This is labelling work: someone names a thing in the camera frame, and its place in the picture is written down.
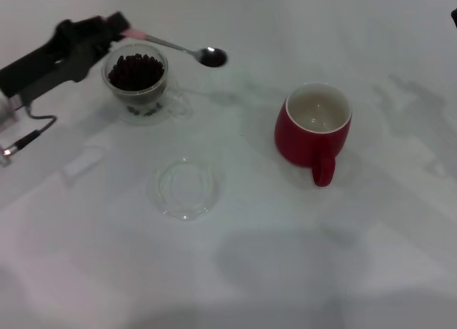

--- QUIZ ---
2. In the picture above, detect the clear glass saucer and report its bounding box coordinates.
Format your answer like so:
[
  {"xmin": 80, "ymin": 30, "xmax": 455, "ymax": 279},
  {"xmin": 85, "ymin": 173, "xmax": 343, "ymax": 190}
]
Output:
[{"xmin": 153, "ymin": 156, "xmax": 227, "ymax": 222}]

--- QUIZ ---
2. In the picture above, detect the coffee beans pile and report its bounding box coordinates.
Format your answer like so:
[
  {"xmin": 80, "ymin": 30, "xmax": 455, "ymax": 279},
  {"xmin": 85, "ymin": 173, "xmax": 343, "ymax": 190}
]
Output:
[{"xmin": 108, "ymin": 53, "xmax": 166, "ymax": 93}]

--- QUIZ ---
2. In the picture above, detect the pink-handled metal spoon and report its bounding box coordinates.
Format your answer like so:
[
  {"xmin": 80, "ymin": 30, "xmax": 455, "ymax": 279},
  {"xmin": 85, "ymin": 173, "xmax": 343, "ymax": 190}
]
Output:
[{"xmin": 119, "ymin": 28, "xmax": 229, "ymax": 69}]

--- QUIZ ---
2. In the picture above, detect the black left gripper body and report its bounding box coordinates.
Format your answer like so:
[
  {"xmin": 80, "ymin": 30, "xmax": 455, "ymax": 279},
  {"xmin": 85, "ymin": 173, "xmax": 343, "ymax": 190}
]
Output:
[{"xmin": 0, "ymin": 16, "xmax": 112, "ymax": 98}]

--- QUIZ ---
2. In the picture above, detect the red ceramic mug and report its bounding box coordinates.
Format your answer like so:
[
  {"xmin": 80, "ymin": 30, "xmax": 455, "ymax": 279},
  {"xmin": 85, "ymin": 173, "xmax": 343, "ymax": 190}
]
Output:
[{"xmin": 273, "ymin": 81, "xmax": 353, "ymax": 188}]

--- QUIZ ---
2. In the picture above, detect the double-wall glass cup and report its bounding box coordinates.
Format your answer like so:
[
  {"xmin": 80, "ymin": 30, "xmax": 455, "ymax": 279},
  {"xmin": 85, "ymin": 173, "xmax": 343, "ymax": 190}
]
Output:
[{"xmin": 101, "ymin": 43, "xmax": 194, "ymax": 127}]

